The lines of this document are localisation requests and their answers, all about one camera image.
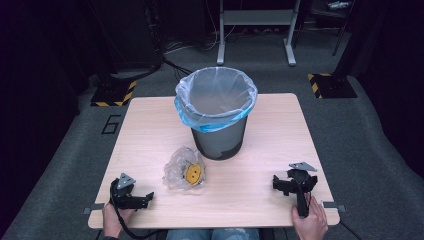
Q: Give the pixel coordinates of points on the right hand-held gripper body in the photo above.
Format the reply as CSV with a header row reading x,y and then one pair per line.
x,y
301,181

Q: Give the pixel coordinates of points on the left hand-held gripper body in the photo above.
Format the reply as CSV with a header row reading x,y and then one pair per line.
x,y
122,195

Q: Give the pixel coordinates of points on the person's left hand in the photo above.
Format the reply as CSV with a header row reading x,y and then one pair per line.
x,y
112,218

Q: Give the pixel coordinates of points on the person's right hand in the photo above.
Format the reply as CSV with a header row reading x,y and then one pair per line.
x,y
311,225

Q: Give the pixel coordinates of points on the crumpled clear wrapper yellow label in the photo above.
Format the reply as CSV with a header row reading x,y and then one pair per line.
x,y
184,173

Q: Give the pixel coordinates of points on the grey trash bin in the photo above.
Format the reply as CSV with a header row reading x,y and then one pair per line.
x,y
220,141

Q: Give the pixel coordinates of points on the person's legs in jeans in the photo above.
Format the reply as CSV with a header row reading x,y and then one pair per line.
x,y
213,234

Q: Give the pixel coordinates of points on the translucent blue-edged bin liner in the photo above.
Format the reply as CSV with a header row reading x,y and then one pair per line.
x,y
216,96

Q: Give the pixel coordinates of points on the grey table edge bracket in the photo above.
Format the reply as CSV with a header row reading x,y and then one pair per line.
x,y
93,208
333,205

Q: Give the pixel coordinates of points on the black yellow striped base plate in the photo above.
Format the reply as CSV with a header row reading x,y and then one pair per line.
x,y
114,93
331,85

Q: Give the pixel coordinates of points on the white metal desk frame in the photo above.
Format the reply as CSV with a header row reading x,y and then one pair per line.
x,y
256,18

